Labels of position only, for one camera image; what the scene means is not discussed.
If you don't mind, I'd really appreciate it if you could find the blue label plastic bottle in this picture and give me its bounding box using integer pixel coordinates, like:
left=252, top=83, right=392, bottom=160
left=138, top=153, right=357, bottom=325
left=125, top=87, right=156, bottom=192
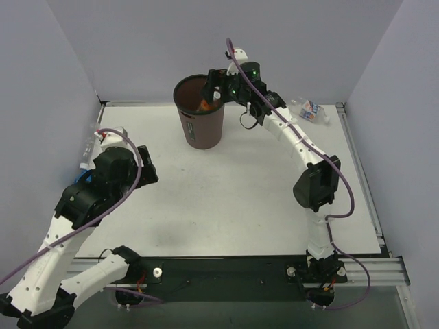
left=73, top=169, right=94, bottom=184

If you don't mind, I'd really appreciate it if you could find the orange label plastic bottle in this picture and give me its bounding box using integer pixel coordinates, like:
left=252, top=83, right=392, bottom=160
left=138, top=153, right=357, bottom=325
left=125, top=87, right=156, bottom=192
left=196, top=91, right=221, bottom=112

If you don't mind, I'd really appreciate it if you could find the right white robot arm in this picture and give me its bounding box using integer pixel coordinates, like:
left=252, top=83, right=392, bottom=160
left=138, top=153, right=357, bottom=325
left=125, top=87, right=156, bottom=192
left=201, top=62, right=340, bottom=267

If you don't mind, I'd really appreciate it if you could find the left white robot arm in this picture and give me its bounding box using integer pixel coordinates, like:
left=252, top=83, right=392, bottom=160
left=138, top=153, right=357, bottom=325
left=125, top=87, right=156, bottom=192
left=1, top=145, right=158, bottom=328

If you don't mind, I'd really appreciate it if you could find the brown plastic waste bin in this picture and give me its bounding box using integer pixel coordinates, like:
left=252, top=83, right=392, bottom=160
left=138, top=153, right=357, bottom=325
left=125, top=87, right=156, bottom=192
left=173, top=75, right=224, bottom=149

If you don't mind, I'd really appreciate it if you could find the clear crumpled plastic bottle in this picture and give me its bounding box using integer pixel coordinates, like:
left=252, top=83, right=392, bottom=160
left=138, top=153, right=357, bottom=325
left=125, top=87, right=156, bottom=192
left=79, top=123, right=100, bottom=170

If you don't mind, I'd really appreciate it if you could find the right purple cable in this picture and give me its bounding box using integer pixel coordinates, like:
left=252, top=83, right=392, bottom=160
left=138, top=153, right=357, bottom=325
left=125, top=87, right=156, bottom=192
left=225, top=37, right=371, bottom=311

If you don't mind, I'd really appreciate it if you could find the purple cable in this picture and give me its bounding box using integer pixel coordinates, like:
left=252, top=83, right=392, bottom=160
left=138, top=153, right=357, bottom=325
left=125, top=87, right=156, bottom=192
left=0, top=127, right=142, bottom=287
left=225, top=37, right=371, bottom=311

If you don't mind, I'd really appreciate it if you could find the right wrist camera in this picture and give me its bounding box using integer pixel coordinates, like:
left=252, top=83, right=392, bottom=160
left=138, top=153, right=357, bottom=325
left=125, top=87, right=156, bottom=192
left=225, top=47, right=248, bottom=76

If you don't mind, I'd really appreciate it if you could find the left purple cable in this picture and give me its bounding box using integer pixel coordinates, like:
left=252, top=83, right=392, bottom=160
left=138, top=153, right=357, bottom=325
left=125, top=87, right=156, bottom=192
left=0, top=127, right=142, bottom=287

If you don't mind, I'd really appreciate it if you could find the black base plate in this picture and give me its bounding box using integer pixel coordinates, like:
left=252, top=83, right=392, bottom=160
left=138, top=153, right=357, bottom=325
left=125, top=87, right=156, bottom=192
left=115, top=255, right=347, bottom=309

